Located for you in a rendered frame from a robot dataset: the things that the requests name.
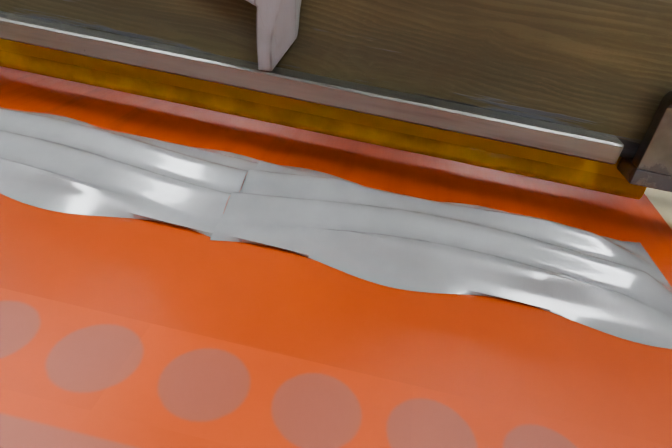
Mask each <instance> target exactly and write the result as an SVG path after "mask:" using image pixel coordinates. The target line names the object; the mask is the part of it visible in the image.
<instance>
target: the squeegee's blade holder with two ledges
mask: <svg viewBox="0 0 672 448"><path fill-rule="evenodd" d="M0 39H5V40H10V41H15V42H19V43H24V44H29V45H34V46H39V47H44V48H49V49H53V50H58V51H63V52H68V53H73V54H78V55H83V56H87V57H92V58H97V59H102V60H107V61H112V62H117V63H121V64H126V65H131V66H136V67H141V68H146V69H151V70H155V71H160V72H165V73H170V74H175V75H180V76H185V77H189V78H194V79H199V80H204V81H209V82H214V83H219V84H223V85H228V86H233V87H238V88H243V89H248V90H253V91H257V92H262V93H267V94H272V95H277V96H282V97H287V98H291V99H296V100H301V101H306V102H311V103H316V104H321V105H325V106H330V107H335V108H340V109H345V110H350V111H355V112H359V113H364V114H369V115H374V116H379V117H384V118H389V119H393V120H398V121H403V122H408V123H413V124H418V125H423V126H427V127H432V128H437V129H442V130H447V131H452V132H457V133H461V134H466V135H471V136H476V137H481V138H486V139H491V140H495V141H500V142H505V143H510V144H515V145H520V146H525V147H529V148H534V149H539V150H544V151H549V152H554V153H559V154H563V155H568V156H573V157H578V158H583V159H588V160H593V161H597V162H602V163H607V164H616V163H617V160H618V158H619V156H620V154H621V152H622V150H623V148H624V144H623V143H622V142H621V141H620V140H619V139H618V138H617V137H616V136H615V135H611V134H606V133H601V132H596V131H591V130H586V129H581V128H576V127H571V126H566V125H561V124H556V123H551V122H546V121H541V120H536V119H532V118H527V117H522V116H517V115H512V114H507V113H502V112H497V111H492V110H487V109H482V108H477V107H472V106H467V105H462V104H457V103H453V102H448V101H443V100H438V99H433V98H428V97H423V96H418V95H413V94H408V93H403V92H398V91H393V90H388V89H383V88H378V87H374V86H369V85H364V84H359V83H354V82H349V81H344V80H339V79H334V78H329V77H324V76H319V75H314V74H309V73H304V72H299V71H295V70H290V69H285V68H280V67H275V68H274V69H273V70H272V72H269V71H263V70H258V63H255V62H250V61H245V60H240V59H235V58H230V57H225V56H220V55H216V54H211V53H206V52H201V51H196V50H191V49H186V48H181V47H176V46H171V45H166V44H161V43H156V42H151V41H146V40H141V39H137V38H132V37H127V36H122V35H117V34H112V33H107V32H102V31H97V30H92V29H87V28H82V27H77V26H72V25H67V24H62V23H58V22H53V21H48V20H43V19H38V18H33V17H28V16H23V15H18V14H13V13H8V12H3V11H0Z"/></svg>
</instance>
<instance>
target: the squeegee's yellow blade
mask: <svg viewBox="0 0 672 448"><path fill-rule="evenodd" d="M0 50H4V51H9V52H14V53H19V54H24V55H28V56H33V57H38V58H43V59H48V60H52V61H57V62H62V63H67V64H72V65H77V66H81V67H86V68H91V69H96V70H101V71H106V72H110V73H115V74H120V75H125V76H130V77H134V78H139V79H144V80H149V81H154V82H159V83H163V84H168V85H173V86H178V87H183V88H188V89H192V90H197V91H202V92H207V93H212V94H216V95H221V96H226V97H231V98H236V99H241V100H245V101H250V102H255V103H260V104H265V105H270V106H274V107H279V108H284V109H289V110H294V111H298V112H303V113H308V114H313V115H318V116H323V117H327V118H332V119H337V120H342V121H347V122H352V123H356V124H361V125H366V126H371V127H376V128H381V129H385V130H390V131H395V132H400V133H405V134H409V135H414V136H419V137H424V138H429V139H434V140H438V141H443V142H448V143H453V144H458V145H463V146H467V147H472V148H477V149H482V150H487V151H491V152H496V153H501V154H506V155H511V156H516V157H520V158H525V159H530V160H535V161H540V162H545V163H549V164H554V165H559V166H564V167H569V168H573V169H578V170H583V171H588V172H593V173H598V174H602V175H607V176H612V177H617V178H622V179H626V178H625V177H624V176H623V175H622V174H621V172H620V171H619V170H618V169H617V166H618V164H619V161H620V159H621V157H619V158H618V160H617V163H616V164H607V163H602V162H597V161H593V160H588V159H583V158H578V157H573V156H568V155H563V154H559V153H554V152H549V151H544V150H539V149H534V148H529V147H525V146H520V145H515V144H510V143H505V142H500V141H495V140H491V139H486V138H481V137H476V136H471V135H466V134H461V133H457V132H452V131H447V130H442V129H437V128H432V127H427V126H423V125H418V124H413V123H408V122H403V121H398V120H393V119H389V118H384V117H379V116H374V115H369V114H364V113H359V112H355V111H350V110H345V109H340V108H335V107H330V106H325V105H321V104H316V103H311V102H306V101H301V100H296V99H291V98H287V97H282V96H277V95H272V94H267V93H262V92H257V91H253V90H248V89H243V88H238V87H233V86H228V85H223V84H219V83H214V82H209V81H204V80H199V79H194V78H189V77H185V76H180V75H175V74H170V73H165V72H160V71H155V70H151V69H146V68H141V67H136V66H131V65H126V64H121V63H117V62H112V61H107V60H102V59H97V58H92V57H87V56H83V55H78V54H73V53H68V52H63V51H58V50H53V49H49V48H44V47H39V46H34V45H29V44H24V43H19V42H15V41H10V40H5V39H0Z"/></svg>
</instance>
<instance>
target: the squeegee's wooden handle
mask: <svg viewBox="0 0 672 448"><path fill-rule="evenodd" d="M0 11H3V12H8V13H13V14H18V15H23V16H28V17H33V18H38V19H43V20H48V21H53V22H58V23H62V24H67V25H72V26H77V27H82V28H87V29H92V30H97V31H102V32H107V33H112V34H117V35H122V36H127V37H132V38H137V39H141V40H146V41H151V42H156V43H161V44H166V45H171V46H176V47H181V48H186V49H191V50H196V51H201V52H206V53H211V54H216V55H220V56H225V57H230V58H235V59H240V60H245V61H250V62H255V63H258V56H257V38H256V12H257V7H256V6H255V5H253V4H251V3H249V2H248V1H246V0H0ZM275 67H280V68H285V69H290V70H295V71H299V72H304V73H309V74H314V75H319V76H324V77H329V78H334V79H339V80H344V81H349V82H354V83H359V84H364V85H369V86H374V87H378V88H383V89H388V90H393V91H398V92H403V93H408V94H413V95H418V96H423V97H428V98H433V99H438V100H443V101H448V102H453V103H457V104H462V105H467V106H472V107H477V108H482V109H487V110H492V111H497V112H502V113H507V114H512V115H517V116H522V117H527V118H532V119H536V120H541V121H546V122H551V123H556V124H561V125H566V126H571V127H576V128H581V129H586V130H591V131H596V132H601V133H606V134H611V135H615V136H616V137H617V138H618V139H619V140H620V141H621V142H622V143H623V144H624V148H623V150H622V152H621V154H620V156H619V157H623V158H628V159H633V158H634V156H635V154H636V152H637V150H638V148H639V146H640V144H641V142H642V140H643V138H644V135H645V133H646V131H647V129H648V127H649V125H650V123H651V121H652V119H653V117H654V115H655V113H656V111H657V109H658V106H659V104H660V102H661V100H662V98H663V97H664V96H665V95H666V94H667V93H668V92H669V91H671V90H672V0H302V1H301V8H300V18H299V31H298V36H297V38H296V40H295V41H294V42H293V44H292V45H291V46H290V48H289V49H288V50H287V52H286V53H285V54H284V56H283V57H282V58H281V60H280V61H279V62H278V64H277V65H276V66H275Z"/></svg>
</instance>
